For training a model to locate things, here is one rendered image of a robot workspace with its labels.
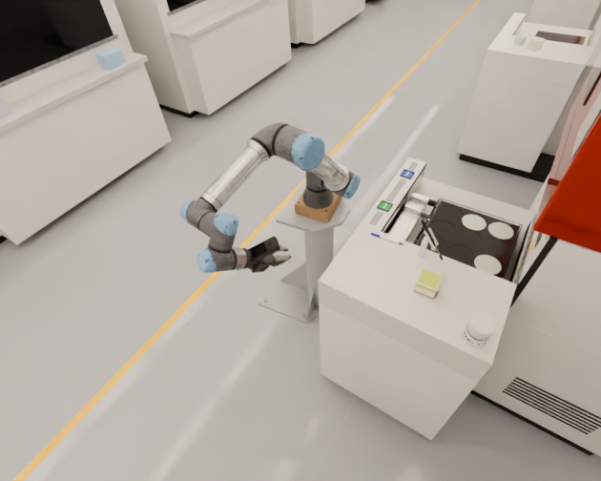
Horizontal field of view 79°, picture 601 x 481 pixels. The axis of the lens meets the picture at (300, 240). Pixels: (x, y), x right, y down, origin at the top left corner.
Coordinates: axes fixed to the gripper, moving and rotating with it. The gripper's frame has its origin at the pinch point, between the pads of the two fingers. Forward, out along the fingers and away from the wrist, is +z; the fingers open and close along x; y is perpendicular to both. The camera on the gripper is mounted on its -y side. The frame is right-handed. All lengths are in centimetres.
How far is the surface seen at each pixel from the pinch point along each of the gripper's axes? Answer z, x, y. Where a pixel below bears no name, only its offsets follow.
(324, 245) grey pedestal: 53, -16, 25
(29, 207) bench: -46, -155, 192
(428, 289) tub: 26, 33, -29
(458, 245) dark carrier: 62, 19, -33
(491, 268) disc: 62, 34, -39
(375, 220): 40.9, -4.3, -15.8
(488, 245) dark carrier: 70, 24, -41
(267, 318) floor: 56, -4, 96
